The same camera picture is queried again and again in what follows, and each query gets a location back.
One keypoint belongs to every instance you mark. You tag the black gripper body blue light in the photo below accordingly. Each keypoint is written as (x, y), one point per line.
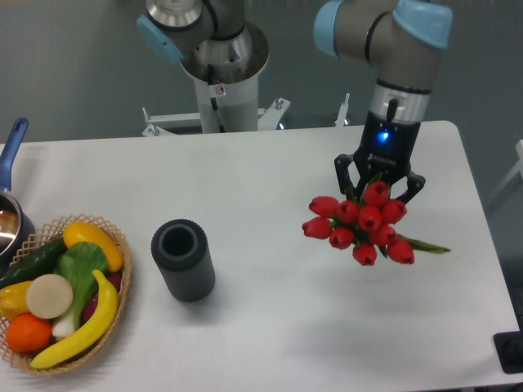
(386, 148)

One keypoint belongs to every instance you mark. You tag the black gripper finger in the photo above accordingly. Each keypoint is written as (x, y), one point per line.
(415, 184)
(346, 184)

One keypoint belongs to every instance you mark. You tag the red tulip bouquet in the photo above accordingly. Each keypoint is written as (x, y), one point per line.
(365, 224)

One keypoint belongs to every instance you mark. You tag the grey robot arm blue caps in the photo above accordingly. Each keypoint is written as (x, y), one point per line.
(405, 41)

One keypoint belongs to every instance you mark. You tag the white furniture at right edge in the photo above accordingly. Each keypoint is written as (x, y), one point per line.
(507, 186)

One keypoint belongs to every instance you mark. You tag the dark grey ribbed vase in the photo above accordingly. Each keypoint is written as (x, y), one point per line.
(181, 252)

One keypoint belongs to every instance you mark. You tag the black device at table edge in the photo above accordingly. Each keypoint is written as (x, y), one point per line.
(508, 346)

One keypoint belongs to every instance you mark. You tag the dark red vegetable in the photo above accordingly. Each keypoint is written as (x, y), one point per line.
(116, 280)

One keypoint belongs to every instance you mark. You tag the yellow lemon squash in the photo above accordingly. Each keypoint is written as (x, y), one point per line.
(83, 232)

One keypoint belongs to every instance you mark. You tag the green bok choy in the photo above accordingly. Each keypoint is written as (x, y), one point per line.
(76, 266)

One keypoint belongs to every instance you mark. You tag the yellow banana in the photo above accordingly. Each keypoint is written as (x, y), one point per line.
(89, 333)

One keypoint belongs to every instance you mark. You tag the green cucumber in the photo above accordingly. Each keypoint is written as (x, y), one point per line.
(39, 262)

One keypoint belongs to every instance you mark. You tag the woven wicker basket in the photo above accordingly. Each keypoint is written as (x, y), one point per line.
(48, 232)

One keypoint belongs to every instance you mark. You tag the beige round disc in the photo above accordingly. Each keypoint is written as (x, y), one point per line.
(49, 296)

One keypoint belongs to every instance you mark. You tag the yellow bell pepper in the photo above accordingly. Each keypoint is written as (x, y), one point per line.
(13, 302)

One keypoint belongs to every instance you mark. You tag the orange fruit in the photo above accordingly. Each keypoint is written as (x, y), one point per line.
(27, 333)

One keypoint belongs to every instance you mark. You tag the white metal mounting frame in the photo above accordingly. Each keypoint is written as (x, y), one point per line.
(276, 117)

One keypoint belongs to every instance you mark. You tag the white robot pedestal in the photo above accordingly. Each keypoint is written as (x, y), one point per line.
(227, 107)

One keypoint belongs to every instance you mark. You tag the blue handled saucepan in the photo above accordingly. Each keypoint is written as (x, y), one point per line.
(16, 227)

